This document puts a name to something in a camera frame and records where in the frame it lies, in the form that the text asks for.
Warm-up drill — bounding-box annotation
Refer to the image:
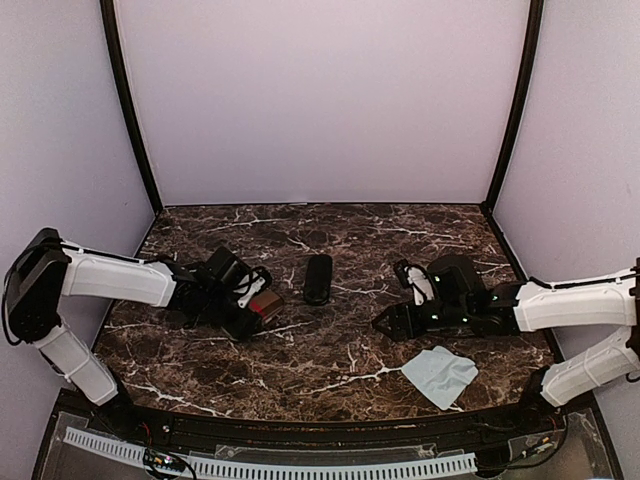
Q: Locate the black corner frame post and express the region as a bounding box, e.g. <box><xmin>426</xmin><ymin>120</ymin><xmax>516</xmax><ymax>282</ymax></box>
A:
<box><xmin>484</xmin><ymin>0</ymin><xmax>546</xmax><ymax>211</ymax></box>
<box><xmin>99</xmin><ymin>0</ymin><xmax>164</xmax><ymax>216</ymax></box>

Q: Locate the black quilted glasses case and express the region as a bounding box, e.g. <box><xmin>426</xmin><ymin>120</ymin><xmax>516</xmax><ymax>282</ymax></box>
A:
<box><xmin>303</xmin><ymin>254</ymin><xmax>333</xmax><ymax>306</ymax></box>

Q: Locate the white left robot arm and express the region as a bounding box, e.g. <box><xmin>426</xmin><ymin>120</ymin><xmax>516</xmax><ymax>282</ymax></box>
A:
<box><xmin>1</xmin><ymin>228</ymin><xmax>272</xmax><ymax>436</ymax></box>

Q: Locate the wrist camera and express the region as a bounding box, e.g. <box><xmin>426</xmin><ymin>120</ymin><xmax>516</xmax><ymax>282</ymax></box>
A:
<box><xmin>233</xmin><ymin>266</ymin><xmax>272</xmax><ymax>309</ymax></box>
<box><xmin>393</xmin><ymin>259</ymin><xmax>435</xmax><ymax>306</ymax></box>

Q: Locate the plaid brown glasses case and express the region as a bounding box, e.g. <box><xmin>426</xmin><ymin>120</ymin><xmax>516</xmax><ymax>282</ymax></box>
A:
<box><xmin>248</xmin><ymin>290</ymin><xmax>285</xmax><ymax>330</ymax></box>

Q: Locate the white slotted cable duct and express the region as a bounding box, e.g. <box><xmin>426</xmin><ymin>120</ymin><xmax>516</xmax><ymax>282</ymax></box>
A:
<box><xmin>63</xmin><ymin>427</ymin><xmax>478</xmax><ymax>480</ymax></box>

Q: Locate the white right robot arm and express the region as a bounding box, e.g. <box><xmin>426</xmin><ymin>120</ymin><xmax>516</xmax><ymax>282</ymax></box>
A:
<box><xmin>372</xmin><ymin>255</ymin><xmax>639</xmax><ymax>434</ymax></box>

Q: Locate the blue cleaning cloth right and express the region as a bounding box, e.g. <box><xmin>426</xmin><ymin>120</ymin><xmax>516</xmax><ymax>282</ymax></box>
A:
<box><xmin>401</xmin><ymin>346</ymin><xmax>478</xmax><ymax>411</ymax></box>

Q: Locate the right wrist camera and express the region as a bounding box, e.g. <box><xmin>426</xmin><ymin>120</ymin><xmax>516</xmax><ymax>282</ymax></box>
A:
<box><xmin>393</xmin><ymin>259</ymin><xmax>435</xmax><ymax>306</ymax></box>

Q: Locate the black corner frame post right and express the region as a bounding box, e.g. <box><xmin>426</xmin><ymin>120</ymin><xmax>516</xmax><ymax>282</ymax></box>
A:
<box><xmin>484</xmin><ymin>0</ymin><xmax>546</xmax><ymax>211</ymax></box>

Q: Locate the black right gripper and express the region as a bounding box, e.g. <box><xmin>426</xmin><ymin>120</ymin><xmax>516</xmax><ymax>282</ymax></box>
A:
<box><xmin>372</xmin><ymin>297</ymin><xmax>472</xmax><ymax>342</ymax></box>

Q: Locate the black corner frame post left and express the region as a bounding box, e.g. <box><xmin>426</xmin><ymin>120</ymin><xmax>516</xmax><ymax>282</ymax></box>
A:
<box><xmin>99</xmin><ymin>0</ymin><xmax>164</xmax><ymax>216</ymax></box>

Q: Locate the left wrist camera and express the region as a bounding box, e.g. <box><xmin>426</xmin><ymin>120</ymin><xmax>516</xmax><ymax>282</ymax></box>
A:
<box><xmin>233</xmin><ymin>266</ymin><xmax>272</xmax><ymax>309</ymax></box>

